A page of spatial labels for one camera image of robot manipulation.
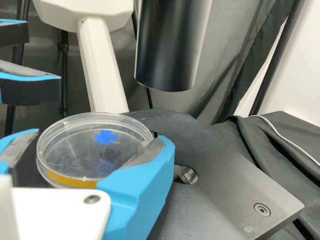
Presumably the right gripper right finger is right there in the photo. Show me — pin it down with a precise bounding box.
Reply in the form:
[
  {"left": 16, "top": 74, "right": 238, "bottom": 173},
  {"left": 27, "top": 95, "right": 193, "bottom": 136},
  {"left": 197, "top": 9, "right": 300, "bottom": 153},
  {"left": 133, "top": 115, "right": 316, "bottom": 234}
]
[{"left": 96, "top": 136, "right": 176, "bottom": 240}]

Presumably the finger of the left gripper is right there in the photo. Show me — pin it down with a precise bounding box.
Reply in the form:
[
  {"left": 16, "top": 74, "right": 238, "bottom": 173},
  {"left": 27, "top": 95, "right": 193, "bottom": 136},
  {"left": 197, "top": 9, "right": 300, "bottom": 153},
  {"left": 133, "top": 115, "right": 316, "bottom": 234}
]
[
  {"left": 0, "top": 18, "right": 30, "bottom": 49},
  {"left": 0, "top": 59, "right": 63, "bottom": 106}
]

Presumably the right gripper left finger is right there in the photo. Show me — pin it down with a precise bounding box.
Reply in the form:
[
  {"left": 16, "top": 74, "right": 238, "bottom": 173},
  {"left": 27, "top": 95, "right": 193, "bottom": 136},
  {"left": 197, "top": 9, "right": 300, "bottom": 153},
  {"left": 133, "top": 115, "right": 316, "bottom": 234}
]
[{"left": 0, "top": 128, "right": 40, "bottom": 187}]

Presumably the cream microscope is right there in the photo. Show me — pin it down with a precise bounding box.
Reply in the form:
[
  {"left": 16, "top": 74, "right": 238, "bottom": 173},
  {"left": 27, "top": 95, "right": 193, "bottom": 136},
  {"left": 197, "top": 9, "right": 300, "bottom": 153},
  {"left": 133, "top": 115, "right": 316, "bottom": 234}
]
[{"left": 31, "top": 0, "right": 306, "bottom": 240}]

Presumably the petri dish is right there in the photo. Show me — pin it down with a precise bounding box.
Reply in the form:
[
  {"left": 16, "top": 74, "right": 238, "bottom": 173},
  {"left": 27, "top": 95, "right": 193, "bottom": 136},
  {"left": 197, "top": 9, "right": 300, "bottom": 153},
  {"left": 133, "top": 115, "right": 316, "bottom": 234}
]
[{"left": 35, "top": 112, "right": 155, "bottom": 190}]

